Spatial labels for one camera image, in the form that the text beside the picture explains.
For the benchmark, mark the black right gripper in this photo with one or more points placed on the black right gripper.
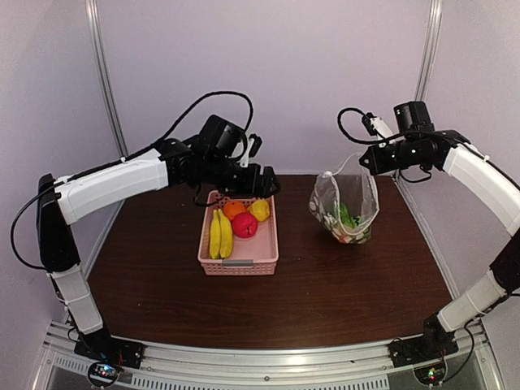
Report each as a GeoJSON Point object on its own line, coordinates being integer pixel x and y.
{"type": "Point", "coordinates": [377, 166]}

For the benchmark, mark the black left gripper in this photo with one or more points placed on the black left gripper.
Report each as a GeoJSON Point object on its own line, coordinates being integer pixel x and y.
{"type": "Point", "coordinates": [251, 189]}

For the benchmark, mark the red toy apple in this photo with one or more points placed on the red toy apple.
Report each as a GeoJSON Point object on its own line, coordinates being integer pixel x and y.
{"type": "Point", "coordinates": [245, 225]}

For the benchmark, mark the clear dotted zip bag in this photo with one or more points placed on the clear dotted zip bag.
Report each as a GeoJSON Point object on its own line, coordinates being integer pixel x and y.
{"type": "Point", "coordinates": [351, 184]}

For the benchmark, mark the green striped toy watermelon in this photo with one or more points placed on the green striped toy watermelon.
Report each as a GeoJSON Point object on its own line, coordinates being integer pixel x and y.
{"type": "Point", "coordinates": [353, 223]}

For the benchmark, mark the green orange toy mango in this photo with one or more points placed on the green orange toy mango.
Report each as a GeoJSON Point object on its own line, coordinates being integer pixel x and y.
{"type": "Point", "coordinates": [345, 238]}

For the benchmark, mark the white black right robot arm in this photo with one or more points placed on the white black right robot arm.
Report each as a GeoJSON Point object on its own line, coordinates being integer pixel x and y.
{"type": "Point", "coordinates": [417, 143]}

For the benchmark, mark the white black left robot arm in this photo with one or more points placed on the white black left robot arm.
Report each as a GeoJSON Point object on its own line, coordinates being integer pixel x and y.
{"type": "Point", "coordinates": [218, 155]}

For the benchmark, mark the orange toy fruit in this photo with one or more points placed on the orange toy fruit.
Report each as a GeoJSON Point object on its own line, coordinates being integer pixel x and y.
{"type": "Point", "coordinates": [233, 208]}

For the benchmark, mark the pink plastic basket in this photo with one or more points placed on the pink plastic basket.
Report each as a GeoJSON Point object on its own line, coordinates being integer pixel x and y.
{"type": "Point", "coordinates": [255, 256]}

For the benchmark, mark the yellow toy bananas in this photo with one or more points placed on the yellow toy bananas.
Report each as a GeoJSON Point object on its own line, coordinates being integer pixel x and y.
{"type": "Point", "coordinates": [221, 236]}

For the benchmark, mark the right circuit board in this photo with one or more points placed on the right circuit board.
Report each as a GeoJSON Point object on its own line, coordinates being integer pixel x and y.
{"type": "Point", "coordinates": [430, 375]}

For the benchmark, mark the circuit board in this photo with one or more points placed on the circuit board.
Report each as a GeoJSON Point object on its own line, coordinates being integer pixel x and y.
{"type": "Point", "coordinates": [430, 375]}
{"type": "Point", "coordinates": [101, 374]}

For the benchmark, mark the left circuit board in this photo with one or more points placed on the left circuit board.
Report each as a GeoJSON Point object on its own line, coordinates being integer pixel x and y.
{"type": "Point", "coordinates": [101, 374]}

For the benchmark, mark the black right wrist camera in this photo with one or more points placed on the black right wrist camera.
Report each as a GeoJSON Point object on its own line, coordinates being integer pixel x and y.
{"type": "Point", "coordinates": [376, 127]}

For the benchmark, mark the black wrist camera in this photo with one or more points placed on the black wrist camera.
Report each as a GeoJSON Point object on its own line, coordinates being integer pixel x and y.
{"type": "Point", "coordinates": [254, 143]}
{"type": "Point", "coordinates": [376, 127]}

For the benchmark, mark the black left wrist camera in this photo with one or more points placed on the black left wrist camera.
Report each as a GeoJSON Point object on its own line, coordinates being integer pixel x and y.
{"type": "Point", "coordinates": [254, 143]}

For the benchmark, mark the right aluminium frame post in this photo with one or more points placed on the right aluminium frame post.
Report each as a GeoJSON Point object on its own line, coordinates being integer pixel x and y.
{"type": "Point", "coordinates": [430, 48]}

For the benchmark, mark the aluminium frame post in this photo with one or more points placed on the aluminium frame post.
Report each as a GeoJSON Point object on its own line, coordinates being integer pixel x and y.
{"type": "Point", "coordinates": [108, 97]}
{"type": "Point", "coordinates": [430, 48]}

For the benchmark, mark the aluminium front rail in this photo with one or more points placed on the aluminium front rail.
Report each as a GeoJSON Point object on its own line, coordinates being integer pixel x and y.
{"type": "Point", "coordinates": [356, 366]}

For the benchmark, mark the left aluminium frame post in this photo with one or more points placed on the left aluminium frame post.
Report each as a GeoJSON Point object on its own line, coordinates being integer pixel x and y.
{"type": "Point", "coordinates": [108, 97]}

